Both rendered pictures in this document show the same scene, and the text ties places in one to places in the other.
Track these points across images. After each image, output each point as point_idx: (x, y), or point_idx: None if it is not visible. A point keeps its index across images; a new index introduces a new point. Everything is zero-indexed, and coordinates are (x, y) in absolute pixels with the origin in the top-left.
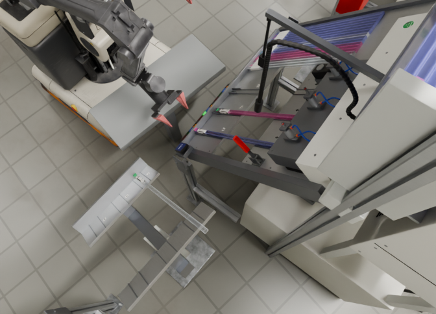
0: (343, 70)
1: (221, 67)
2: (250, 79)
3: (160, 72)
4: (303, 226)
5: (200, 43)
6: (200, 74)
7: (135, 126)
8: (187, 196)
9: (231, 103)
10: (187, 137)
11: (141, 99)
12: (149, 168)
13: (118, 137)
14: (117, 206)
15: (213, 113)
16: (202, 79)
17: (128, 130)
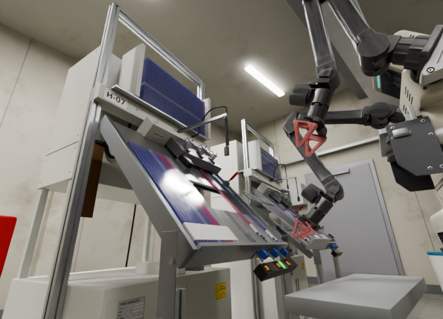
0: (206, 113)
1: (289, 294)
2: (235, 232)
3: (381, 289)
4: (204, 192)
5: (353, 304)
6: (318, 290)
7: (355, 276)
8: None
9: (250, 232)
10: (284, 242)
11: (374, 281)
12: (302, 240)
13: (364, 274)
14: (310, 238)
15: None
16: (311, 289)
17: (359, 275)
